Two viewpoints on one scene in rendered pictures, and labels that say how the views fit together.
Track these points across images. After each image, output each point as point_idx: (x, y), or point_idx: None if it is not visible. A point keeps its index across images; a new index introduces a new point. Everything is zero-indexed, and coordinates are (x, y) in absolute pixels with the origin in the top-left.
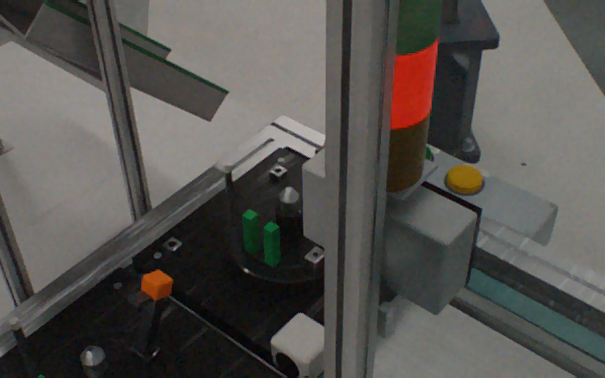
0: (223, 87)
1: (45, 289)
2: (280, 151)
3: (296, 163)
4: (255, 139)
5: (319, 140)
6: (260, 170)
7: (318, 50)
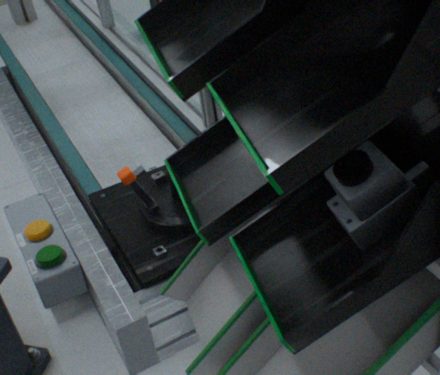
0: (163, 288)
1: None
2: (144, 277)
3: (140, 263)
4: (154, 306)
5: (105, 292)
6: (170, 263)
7: None
